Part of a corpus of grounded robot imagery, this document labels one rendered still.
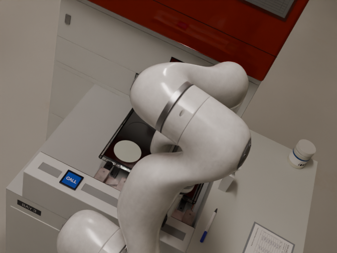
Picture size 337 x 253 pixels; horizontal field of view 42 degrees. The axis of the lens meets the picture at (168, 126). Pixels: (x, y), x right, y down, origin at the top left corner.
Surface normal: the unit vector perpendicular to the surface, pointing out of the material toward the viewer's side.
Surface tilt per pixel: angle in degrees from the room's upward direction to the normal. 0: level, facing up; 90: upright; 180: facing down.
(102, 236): 3
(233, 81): 45
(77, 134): 0
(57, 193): 90
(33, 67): 0
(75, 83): 90
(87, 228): 10
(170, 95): 33
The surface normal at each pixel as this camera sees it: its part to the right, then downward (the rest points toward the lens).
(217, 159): -0.26, 0.37
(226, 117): 0.33, -0.55
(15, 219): -0.35, 0.62
